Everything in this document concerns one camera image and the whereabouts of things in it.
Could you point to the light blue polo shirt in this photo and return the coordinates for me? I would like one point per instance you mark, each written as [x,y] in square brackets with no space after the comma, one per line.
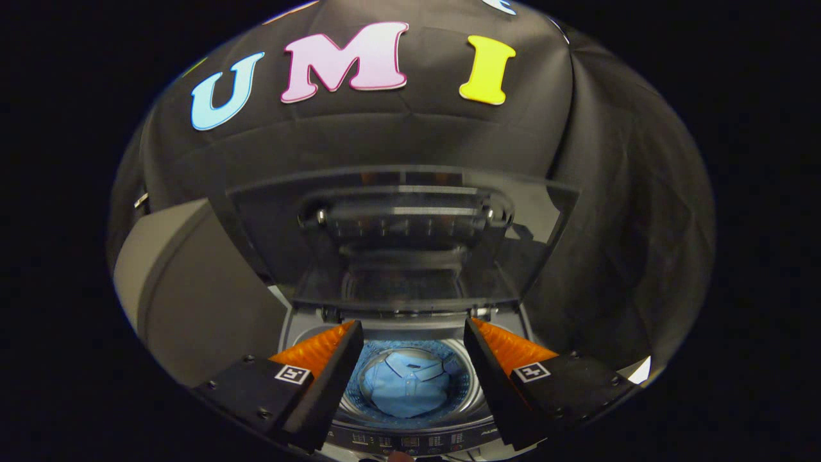
[404,388]

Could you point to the small silver clip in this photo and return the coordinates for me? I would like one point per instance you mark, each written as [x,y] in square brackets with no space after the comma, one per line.
[141,200]

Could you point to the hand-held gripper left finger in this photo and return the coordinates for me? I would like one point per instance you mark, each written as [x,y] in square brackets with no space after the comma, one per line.
[333,388]

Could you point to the dark transparent washing machine lid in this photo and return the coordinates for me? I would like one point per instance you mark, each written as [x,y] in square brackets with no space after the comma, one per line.
[397,218]

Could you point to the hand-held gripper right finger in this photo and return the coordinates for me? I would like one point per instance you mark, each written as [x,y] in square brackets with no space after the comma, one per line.
[494,388]

